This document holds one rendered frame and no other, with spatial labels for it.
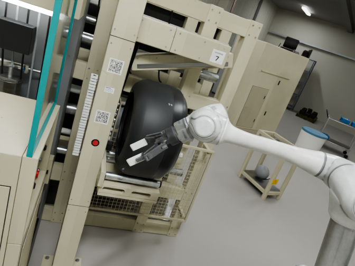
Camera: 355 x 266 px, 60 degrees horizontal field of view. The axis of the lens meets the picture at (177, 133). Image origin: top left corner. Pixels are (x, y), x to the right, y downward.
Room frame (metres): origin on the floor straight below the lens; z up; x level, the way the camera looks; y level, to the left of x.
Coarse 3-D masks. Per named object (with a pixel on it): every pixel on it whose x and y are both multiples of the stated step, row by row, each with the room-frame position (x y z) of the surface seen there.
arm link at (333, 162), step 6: (330, 156) 1.13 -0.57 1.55; (336, 156) 1.14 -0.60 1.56; (330, 162) 1.11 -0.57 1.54; (336, 162) 1.10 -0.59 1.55; (342, 162) 1.09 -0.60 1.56; (348, 162) 1.09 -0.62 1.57; (324, 168) 1.10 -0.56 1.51; (330, 168) 1.09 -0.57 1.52; (336, 168) 1.07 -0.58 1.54; (324, 174) 1.10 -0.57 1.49; (330, 174) 1.07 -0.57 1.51; (324, 180) 1.10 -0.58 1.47
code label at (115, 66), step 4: (112, 60) 1.57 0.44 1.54; (116, 60) 1.57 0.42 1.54; (108, 64) 1.56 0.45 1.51; (112, 64) 1.57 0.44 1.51; (116, 64) 1.57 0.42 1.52; (120, 64) 1.58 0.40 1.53; (108, 68) 1.56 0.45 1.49; (112, 68) 1.57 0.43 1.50; (116, 68) 1.58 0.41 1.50; (120, 68) 1.58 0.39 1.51; (112, 72) 1.57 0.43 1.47; (116, 72) 1.58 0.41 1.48; (120, 72) 1.58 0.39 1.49
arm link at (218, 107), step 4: (212, 104) 1.17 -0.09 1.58; (216, 104) 1.16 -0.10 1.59; (220, 104) 1.17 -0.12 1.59; (200, 108) 1.15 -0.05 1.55; (204, 108) 1.13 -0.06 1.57; (208, 108) 1.13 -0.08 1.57; (212, 108) 1.14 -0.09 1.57; (216, 108) 1.14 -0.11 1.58; (220, 108) 1.15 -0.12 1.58; (224, 108) 1.15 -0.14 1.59; (192, 112) 1.15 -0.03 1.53; (220, 112) 1.13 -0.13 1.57; (224, 112) 1.14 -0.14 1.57; (188, 116) 1.16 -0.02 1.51; (188, 120) 1.14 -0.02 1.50; (188, 124) 1.13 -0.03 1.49
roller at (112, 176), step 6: (108, 174) 1.54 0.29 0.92; (114, 174) 1.56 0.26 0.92; (120, 174) 1.58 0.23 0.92; (120, 180) 1.57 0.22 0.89; (126, 180) 1.57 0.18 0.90; (132, 180) 1.59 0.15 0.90; (138, 180) 1.60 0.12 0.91; (144, 180) 1.61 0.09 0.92; (150, 180) 1.63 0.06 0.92; (156, 180) 1.65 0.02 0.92; (156, 186) 1.64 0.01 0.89
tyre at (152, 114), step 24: (144, 96) 1.57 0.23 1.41; (168, 96) 1.64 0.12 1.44; (120, 120) 1.88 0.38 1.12; (144, 120) 1.48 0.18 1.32; (168, 120) 1.53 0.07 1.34; (120, 144) 1.85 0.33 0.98; (168, 144) 1.50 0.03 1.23; (120, 168) 1.55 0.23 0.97; (144, 168) 1.50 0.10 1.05; (168, 168) 1.54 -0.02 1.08
